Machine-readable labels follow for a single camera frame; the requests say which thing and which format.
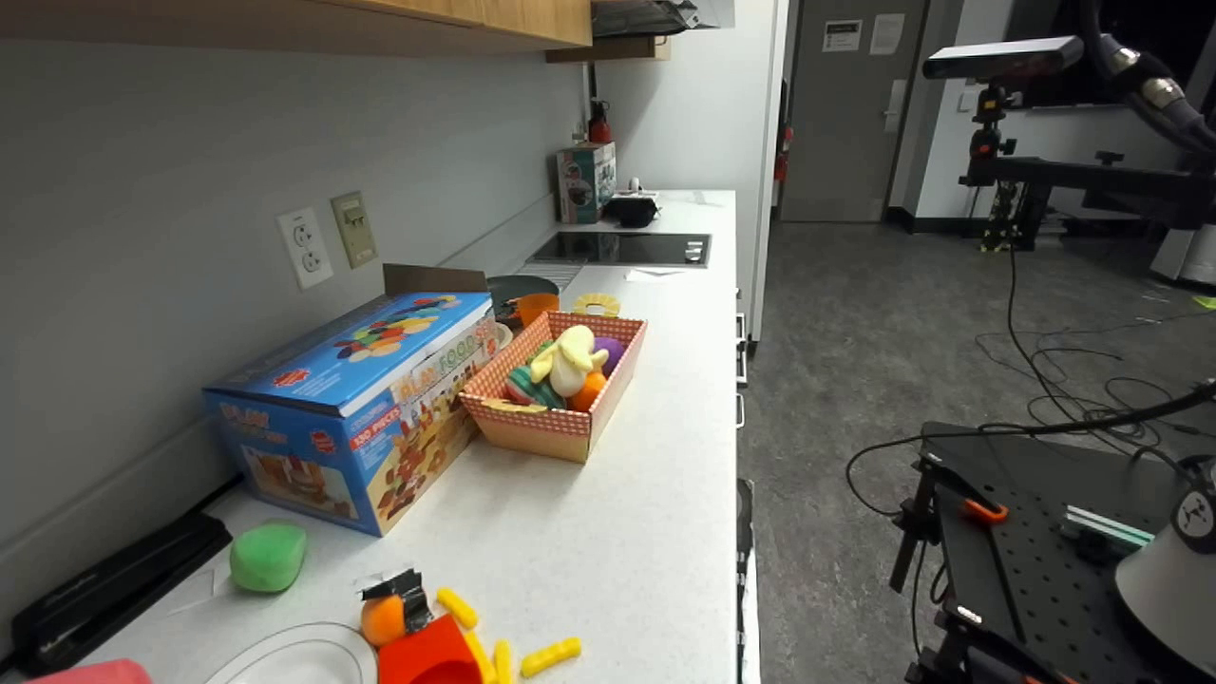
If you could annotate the purple plush fruit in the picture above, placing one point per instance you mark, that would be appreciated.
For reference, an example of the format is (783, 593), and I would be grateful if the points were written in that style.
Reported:
(610, 350)

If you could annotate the green cup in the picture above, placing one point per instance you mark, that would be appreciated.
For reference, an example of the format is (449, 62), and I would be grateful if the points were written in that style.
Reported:
(269, 556)

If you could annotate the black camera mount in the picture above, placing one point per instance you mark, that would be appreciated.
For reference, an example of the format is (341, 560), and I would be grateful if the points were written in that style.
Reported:
(991, 133)

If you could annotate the black pot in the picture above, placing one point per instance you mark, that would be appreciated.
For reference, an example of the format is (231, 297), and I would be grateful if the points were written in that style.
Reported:
(629, 212)

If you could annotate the white container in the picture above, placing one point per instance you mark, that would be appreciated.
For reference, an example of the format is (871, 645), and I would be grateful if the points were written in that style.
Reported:
(1192, 251)

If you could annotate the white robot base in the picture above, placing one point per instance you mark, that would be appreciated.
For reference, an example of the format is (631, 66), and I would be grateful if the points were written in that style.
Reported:
(1173, 593)

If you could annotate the dark range hood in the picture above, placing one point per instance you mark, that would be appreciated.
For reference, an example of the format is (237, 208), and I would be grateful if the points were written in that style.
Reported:
(649, 18)

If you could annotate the teal strip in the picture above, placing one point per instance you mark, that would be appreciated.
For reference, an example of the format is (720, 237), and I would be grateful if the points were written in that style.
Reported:
(1107, 526)

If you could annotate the orange plastic cup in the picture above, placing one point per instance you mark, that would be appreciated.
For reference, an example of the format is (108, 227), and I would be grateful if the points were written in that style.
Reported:
(535, 311)

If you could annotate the black bar camera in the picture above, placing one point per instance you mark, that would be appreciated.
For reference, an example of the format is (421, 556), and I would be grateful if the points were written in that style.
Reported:
(1002, 60)

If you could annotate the black screen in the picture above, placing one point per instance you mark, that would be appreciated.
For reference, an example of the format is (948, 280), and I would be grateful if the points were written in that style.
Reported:
(1181, 31)

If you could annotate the beige light switch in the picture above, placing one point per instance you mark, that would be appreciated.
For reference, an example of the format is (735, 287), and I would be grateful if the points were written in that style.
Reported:
(356, 230)

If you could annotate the black tripod stand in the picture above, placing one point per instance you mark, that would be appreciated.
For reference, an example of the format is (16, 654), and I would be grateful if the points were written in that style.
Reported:
(1012, 214)

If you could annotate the black cooktop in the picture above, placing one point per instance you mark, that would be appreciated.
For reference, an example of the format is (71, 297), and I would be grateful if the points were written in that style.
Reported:
(620, 250)

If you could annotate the yellow pineapple slice toy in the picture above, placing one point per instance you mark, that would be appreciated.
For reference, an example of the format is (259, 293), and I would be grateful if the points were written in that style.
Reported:
(597, 307)

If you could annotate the black breadboard table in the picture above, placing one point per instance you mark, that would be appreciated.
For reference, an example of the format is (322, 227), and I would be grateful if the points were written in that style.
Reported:
(1040, 556)

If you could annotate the orange fries carton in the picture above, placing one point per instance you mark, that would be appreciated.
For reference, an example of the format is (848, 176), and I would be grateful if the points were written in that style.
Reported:
(422, 660)

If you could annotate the grey door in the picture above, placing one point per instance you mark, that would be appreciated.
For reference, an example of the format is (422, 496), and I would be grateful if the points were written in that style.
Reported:
(848, 127)

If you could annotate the large white plate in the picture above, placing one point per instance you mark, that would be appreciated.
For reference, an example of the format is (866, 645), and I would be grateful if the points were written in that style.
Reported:
(289, 660)

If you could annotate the round orange plush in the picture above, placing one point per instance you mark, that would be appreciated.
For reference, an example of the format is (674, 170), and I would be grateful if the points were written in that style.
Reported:
(587, 389)

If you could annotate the white paper notice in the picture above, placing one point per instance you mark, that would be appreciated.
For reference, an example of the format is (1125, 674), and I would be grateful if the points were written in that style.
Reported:
(841, 37)
(887, 31)

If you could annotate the pink cloth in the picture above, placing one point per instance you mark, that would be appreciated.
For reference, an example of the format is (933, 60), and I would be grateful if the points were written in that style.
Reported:
(98, 674)

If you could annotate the teal cardboard box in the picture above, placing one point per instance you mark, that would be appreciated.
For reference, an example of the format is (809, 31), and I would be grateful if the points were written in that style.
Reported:
(587, 184)

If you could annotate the striped green plush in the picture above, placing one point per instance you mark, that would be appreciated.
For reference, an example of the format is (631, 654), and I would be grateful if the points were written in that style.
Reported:
(531, 384)

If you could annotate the orange ball toy black clip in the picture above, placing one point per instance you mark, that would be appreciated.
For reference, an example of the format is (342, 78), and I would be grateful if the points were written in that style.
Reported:
(387, 613)

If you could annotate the wooden wall cupboard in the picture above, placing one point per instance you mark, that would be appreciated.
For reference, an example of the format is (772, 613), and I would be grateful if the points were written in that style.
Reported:
(289, 19)

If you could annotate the blue toy food box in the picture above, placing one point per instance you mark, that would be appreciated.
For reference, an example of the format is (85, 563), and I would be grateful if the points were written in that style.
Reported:
(342, 403)

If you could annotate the long black case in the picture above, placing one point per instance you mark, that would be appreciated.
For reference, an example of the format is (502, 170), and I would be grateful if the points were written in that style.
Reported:
(117, 592)

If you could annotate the white wall outlet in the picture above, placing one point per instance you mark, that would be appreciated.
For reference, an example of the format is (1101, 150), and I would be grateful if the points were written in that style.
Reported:
(306, 250)

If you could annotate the yellow toy fry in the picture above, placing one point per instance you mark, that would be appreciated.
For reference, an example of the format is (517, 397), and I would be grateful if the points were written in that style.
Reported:
(479, 651)
(502, 662)
(459, 611)
(551, 654)

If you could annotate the red bottle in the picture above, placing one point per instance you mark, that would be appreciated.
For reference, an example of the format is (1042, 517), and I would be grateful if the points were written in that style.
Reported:
(597, 122)

